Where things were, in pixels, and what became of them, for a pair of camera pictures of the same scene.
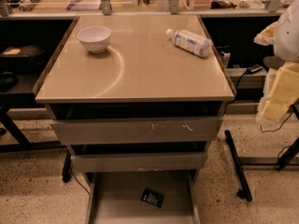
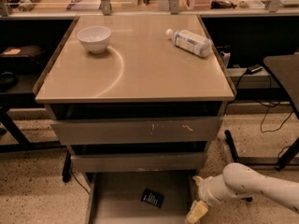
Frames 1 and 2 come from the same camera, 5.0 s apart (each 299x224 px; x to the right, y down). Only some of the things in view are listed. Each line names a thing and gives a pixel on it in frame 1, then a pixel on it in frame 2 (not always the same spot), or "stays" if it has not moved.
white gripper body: [288, 36] → [206, 190]
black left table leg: [24, 146] stays
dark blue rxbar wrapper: [152, 197] stays
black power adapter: [253, 69] stays
